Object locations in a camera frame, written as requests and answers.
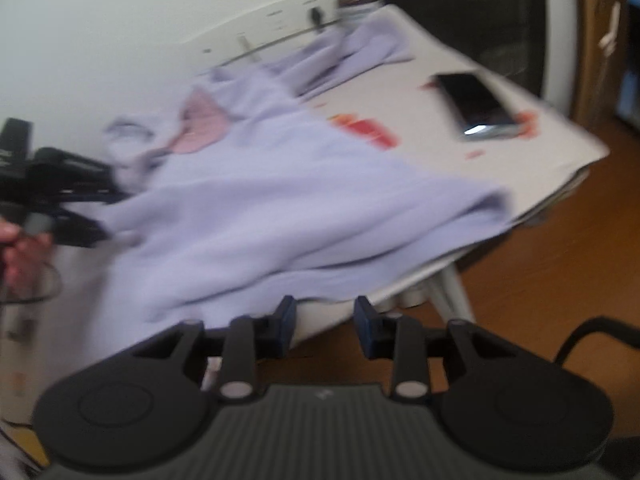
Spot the white table leg frame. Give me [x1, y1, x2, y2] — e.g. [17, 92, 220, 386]
[385, 263, 477, 323]

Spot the person's left hand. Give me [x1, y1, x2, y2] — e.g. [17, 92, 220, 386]
[0, 222, 55, 297]

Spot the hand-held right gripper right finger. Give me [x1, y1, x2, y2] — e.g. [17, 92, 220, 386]
[352, 296, 522, 404]

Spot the white door hook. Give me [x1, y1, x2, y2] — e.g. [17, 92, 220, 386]
[599, 1, 623, 55]

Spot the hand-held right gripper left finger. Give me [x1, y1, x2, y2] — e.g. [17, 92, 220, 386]
[132, 295, 299, 404]

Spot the black smartphone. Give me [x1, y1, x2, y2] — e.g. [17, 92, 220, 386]
[431, 72, 522, 142]

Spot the white wall power strip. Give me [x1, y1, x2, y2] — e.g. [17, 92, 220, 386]
[199, 0, 343, 70]

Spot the black cable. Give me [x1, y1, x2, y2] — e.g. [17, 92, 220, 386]
[0, 258, 65, 307]

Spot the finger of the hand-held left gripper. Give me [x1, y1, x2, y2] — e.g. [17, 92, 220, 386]
[25, 205, 112, 249]
[31, 147, 129, 204]

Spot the dark lidded jar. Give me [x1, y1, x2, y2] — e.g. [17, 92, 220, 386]
[336, 0, 380, 25]

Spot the lavender hooded sweatshirt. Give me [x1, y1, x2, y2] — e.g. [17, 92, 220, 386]
[102, 12, 515, 342]

